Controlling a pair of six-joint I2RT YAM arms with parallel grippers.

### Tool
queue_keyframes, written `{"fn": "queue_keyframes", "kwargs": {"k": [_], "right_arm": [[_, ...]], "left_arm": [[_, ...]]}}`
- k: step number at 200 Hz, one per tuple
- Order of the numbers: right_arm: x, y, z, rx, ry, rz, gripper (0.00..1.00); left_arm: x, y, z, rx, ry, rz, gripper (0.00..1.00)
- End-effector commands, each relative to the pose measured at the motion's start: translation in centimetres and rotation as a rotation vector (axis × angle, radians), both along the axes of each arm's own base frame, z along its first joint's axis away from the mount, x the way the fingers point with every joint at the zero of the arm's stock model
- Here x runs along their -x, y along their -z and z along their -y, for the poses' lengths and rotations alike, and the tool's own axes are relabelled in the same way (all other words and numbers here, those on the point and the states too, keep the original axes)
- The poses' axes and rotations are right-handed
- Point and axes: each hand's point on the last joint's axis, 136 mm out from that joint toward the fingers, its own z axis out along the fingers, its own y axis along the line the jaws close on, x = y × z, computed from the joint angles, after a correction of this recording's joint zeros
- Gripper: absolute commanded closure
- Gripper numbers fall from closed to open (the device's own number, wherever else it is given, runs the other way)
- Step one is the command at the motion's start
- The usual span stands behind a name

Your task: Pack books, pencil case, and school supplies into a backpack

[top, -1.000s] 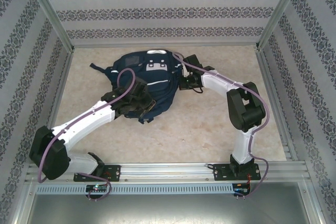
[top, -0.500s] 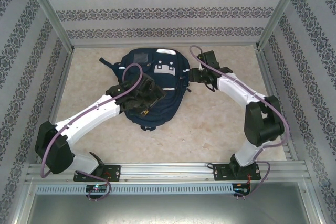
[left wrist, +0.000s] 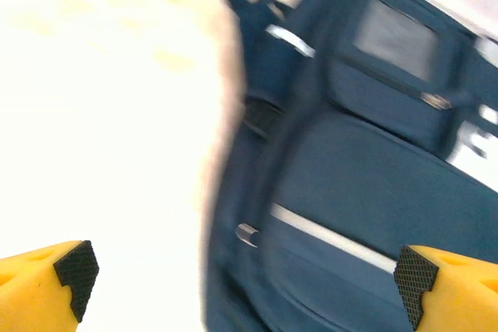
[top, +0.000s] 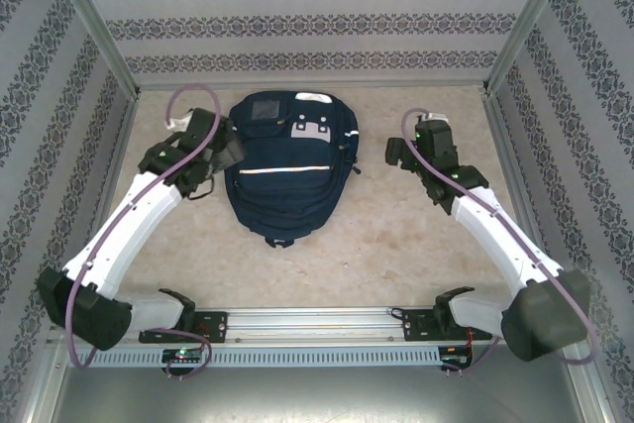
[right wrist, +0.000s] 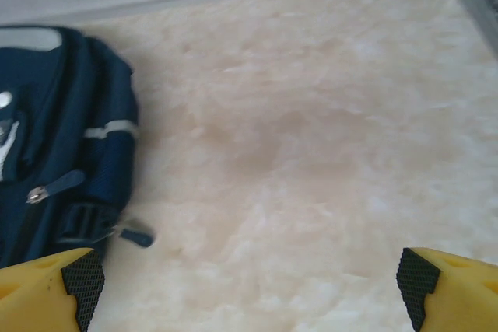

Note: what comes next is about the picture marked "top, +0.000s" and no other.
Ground navy blue backpack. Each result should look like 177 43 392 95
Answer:
225 89 362 250

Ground small controller board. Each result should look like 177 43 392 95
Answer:
162 348 204 364
440 343 475 365

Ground sheet metal panel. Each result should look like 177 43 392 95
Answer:
47 343 595 423

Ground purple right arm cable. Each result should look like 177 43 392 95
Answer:
400 106 600 377

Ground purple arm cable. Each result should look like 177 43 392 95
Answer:
400 106 600 377
63 83 222 382

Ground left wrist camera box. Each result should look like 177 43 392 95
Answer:
165 106 195 133

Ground aluminium frame side rail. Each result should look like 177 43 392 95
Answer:
73 90 143 275
482 88 556 275

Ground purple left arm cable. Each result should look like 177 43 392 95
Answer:
63 83 222 382

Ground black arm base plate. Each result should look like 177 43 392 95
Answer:
403 306 491 344
138 311 230 345

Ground wide aluminium mounting rail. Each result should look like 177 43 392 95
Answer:
47 307 583 345

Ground grey slotted cable duct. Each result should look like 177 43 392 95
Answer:
66 346 442 370

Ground short aluminium frame post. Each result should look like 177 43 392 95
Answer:
22 341 70 423
569 341 618 423

